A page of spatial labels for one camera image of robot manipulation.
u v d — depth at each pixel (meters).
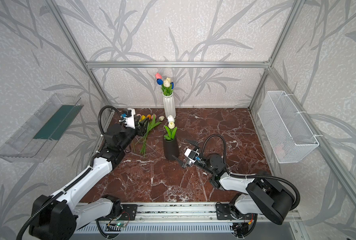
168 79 0.94
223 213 0.73
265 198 0.43
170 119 0.74
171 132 0.78
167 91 0.94
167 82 0.87
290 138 0.61
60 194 0.41
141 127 0.68
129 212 0.73
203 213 0.75
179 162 0.92
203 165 0.66
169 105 1.02
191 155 0.59
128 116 0.63
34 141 0.63
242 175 0.55
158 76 0.92
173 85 0.96
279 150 0.74
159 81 0.88
